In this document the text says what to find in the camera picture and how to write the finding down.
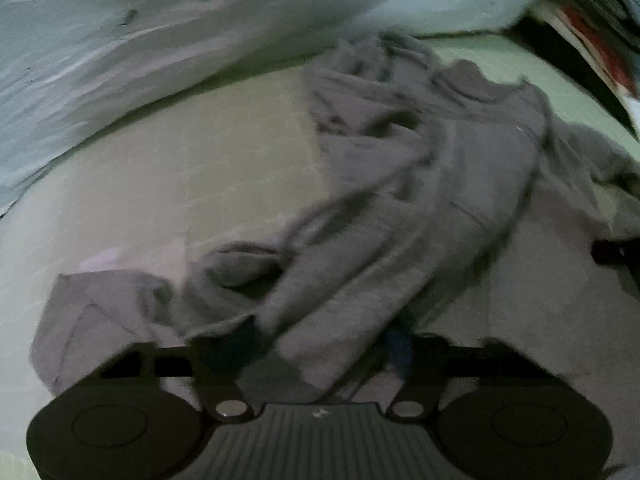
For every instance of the white printed quilt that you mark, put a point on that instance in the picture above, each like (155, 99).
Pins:
(150, 35)

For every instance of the grey garment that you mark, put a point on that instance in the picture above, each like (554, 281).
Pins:
(400, 185)

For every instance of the green checked bed sheet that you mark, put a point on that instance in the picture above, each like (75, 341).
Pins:
(200, 160)

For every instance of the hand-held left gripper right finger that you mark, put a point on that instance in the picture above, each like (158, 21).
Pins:
(400, 355)

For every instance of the stack of papers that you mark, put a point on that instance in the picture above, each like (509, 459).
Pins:
(595, 35)

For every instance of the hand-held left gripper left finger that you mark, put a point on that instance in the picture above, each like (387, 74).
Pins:
(212, 385)

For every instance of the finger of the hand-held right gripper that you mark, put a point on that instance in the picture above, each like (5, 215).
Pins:
(607, 252)

